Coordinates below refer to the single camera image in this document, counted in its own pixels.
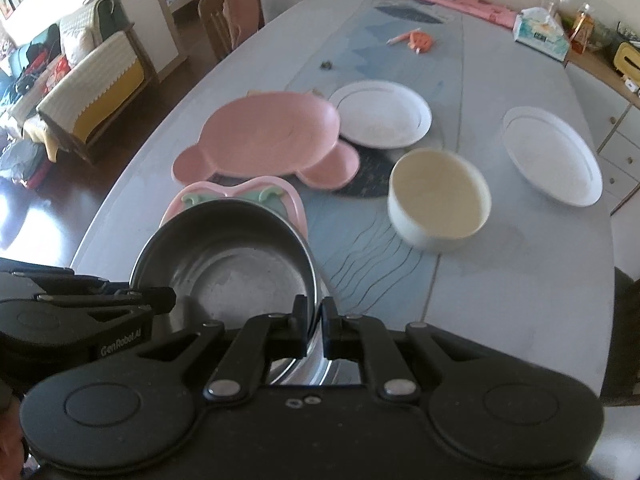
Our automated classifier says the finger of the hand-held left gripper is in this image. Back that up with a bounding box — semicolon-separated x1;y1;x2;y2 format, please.
131;286;177;316

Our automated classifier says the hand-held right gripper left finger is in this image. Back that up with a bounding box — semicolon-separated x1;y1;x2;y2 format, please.
134;294;310;406

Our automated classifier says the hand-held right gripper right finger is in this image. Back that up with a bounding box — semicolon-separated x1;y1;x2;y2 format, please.
321;296;497;404

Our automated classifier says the stainless steel bowl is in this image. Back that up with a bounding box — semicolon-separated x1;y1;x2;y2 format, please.
130;199;332;386

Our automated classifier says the pink and green butterfly plate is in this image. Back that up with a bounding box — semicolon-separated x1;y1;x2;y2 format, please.
159;176;309;241

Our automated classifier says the white bowl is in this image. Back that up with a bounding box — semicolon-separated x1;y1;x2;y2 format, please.
387;147;492;252

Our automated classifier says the pink bear-shaped plate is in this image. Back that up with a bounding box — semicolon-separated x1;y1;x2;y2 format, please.
172;91;361;191

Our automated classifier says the white plate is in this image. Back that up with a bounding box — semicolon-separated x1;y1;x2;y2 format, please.
327;81;432;149
502;106;604;207

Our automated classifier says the blue printed table runner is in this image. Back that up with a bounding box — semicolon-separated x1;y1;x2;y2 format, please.
282;0;466;323

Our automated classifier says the sofa with cream cover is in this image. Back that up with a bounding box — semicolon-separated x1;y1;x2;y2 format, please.
36;0;159;162

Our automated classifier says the wooden chair with pink cover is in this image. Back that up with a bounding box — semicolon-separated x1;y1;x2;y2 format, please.
197;0;265;64

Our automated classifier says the orange toy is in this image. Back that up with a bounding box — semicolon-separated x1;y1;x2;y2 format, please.
407;31;435;54

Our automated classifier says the pink cloth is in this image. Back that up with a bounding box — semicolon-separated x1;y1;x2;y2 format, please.
411;0;522;29

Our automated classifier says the white drawer cabinet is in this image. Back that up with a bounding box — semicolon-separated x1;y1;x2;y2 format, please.
565;50;640;216

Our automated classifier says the tissue box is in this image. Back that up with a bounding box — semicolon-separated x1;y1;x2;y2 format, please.
513;7;571;62

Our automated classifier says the orange bottle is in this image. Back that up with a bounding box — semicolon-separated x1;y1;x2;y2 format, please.
570;4;597;56

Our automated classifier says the yellow box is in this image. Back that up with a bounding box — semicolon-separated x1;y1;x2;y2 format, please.
611;41;640;79

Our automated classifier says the glass jar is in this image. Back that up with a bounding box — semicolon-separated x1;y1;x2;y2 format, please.
554;0;582;26

